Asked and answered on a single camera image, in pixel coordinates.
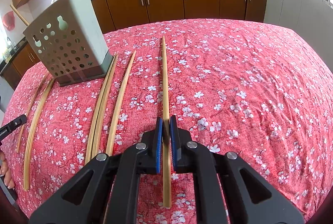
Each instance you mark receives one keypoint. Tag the metal faucet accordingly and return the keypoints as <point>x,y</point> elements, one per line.
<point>10,43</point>

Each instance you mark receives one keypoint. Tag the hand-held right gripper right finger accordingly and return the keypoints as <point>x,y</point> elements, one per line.
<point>173,151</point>

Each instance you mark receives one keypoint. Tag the grey perforated chopstick holder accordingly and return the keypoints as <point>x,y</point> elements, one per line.
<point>78,18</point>

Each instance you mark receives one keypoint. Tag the red floral tablecloth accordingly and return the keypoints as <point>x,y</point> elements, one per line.
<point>234,83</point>

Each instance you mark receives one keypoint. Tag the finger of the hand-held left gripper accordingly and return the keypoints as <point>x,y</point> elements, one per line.
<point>13,125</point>

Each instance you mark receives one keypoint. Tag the brown lower kitchen cabinets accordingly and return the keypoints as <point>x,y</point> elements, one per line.
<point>161,2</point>

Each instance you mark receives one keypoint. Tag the bamboo chopstick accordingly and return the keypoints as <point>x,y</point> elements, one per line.
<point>115,122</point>
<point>19,14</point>
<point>27,120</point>
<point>29,140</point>
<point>97,112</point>
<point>102,109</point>
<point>165,83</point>

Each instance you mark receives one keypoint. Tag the person's left hand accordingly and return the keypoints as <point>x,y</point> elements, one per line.
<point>6,172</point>

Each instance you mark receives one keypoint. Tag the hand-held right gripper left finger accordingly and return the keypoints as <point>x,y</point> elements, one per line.
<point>157,153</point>

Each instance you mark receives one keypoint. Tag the yellow box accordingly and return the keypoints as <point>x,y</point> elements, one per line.
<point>6,56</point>

